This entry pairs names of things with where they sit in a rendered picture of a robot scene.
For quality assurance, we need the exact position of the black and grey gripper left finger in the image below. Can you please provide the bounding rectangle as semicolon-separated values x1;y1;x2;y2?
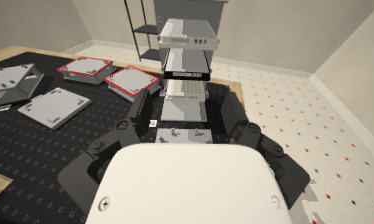
57;88;154;217

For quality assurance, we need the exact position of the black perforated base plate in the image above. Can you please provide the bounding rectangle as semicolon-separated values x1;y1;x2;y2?
0;51;231;224

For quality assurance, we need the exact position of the white multi-well plate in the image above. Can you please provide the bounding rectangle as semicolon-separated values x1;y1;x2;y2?
166;80;205;102
159;18;219;51

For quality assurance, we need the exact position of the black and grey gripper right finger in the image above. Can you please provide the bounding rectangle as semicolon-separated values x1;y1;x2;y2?
221;92;310;210

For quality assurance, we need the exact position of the grey plate rack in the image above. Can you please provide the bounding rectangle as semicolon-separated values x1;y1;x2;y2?
153;0;228;122

